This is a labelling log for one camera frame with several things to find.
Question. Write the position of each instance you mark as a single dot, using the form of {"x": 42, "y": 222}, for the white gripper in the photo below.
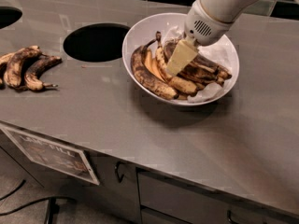
{"x": 204, "y": 27}

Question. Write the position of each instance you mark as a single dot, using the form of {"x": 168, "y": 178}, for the dark banana bowl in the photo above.
{"x": 169, "y": 47}
{"x": 203, "y": 68}

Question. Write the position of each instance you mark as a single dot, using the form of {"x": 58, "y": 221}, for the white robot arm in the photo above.
{"x": 238, "y": 6}

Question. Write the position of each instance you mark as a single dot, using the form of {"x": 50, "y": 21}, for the white bowl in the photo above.
{"x": 142, "y": 32}

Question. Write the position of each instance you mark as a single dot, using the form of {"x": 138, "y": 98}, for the white paper bowl liner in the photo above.
{"x": 222, "y": 52}

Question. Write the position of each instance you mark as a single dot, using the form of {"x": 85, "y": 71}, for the spotted banana middle bowl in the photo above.
{"x": 178, "y": 83}

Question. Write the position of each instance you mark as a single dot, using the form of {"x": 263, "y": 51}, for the yellow banana under bunch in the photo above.
{"x": 151, "y": 64}

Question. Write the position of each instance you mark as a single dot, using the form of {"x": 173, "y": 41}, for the spotted banana front left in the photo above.
{"x": 149, "y": 81}

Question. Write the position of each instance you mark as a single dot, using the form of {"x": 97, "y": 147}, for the dark banana on counter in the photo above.
{"x": 34, "y": 72}

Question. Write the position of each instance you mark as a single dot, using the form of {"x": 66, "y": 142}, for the spotted banana on counter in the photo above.
{"x": 12, "y": 76}

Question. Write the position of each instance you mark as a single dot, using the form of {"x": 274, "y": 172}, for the banana at left edge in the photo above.
{"x": 4, "y": 59}

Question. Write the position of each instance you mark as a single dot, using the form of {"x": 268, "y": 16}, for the grey cabinet drawer front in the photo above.
{"x": 194, "y": 205}

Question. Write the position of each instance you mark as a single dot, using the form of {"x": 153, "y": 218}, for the landfill sign label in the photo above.
{"x": 54, "y": 155}

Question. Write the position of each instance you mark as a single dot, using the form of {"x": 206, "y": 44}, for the black cabinet handle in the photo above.
{"x": 118, "y": 174}

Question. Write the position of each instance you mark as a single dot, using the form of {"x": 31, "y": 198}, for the black drawer handle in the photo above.
{"x": 230, "y": 218}

